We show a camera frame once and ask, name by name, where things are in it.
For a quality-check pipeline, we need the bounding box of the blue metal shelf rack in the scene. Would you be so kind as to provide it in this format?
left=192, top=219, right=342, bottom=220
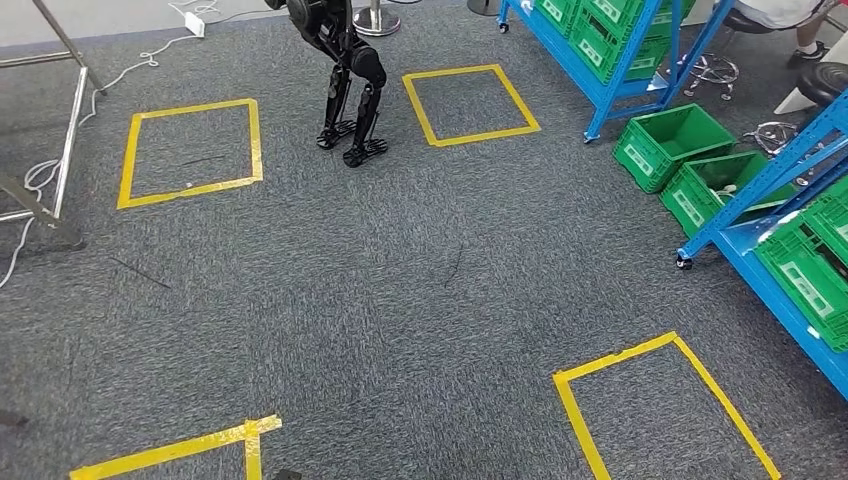
left=496, top=0, right=737, bottom=144
left=675, top=89, right=848, bottom=402

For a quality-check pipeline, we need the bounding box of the steel workbench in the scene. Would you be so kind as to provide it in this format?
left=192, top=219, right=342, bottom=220
left=0, top=0, right=107, bottom=252

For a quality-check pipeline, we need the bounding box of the black bystander robot body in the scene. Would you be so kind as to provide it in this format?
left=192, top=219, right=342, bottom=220
left=264, top=0, right=390, bottom=168

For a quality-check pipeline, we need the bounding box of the yellow tape rectangle outline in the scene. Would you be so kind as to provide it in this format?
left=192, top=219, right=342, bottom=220
left=553, top=331, right=784, bottom=480

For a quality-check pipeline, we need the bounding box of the chrome chair base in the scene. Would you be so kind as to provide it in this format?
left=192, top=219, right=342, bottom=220
left=682, top=52, right=741, bottom=102
left=743, top=121, right=828, bottom=188

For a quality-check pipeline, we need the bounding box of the black stool seat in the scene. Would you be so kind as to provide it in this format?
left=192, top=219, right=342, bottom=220
left=722, top=7, right=776, bottom=36
left=794, top=61, right=848, bottom=109

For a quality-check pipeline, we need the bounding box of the white flat board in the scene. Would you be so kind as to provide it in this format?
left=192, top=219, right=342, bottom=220
left=773, top=84, right=821, bottom=116

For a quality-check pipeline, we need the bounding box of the person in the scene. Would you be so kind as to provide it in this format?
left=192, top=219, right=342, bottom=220
left=733, top=0, right=837, bottom=70

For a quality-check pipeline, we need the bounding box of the chrome stanchion post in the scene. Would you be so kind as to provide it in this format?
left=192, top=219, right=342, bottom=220
left=352, top=0, right=402, bottom=38

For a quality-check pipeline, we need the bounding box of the white cable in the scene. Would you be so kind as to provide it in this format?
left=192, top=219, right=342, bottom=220
left=0, top=31, right=200, bottom=291
left=166, top=0, right=286, bottom=19

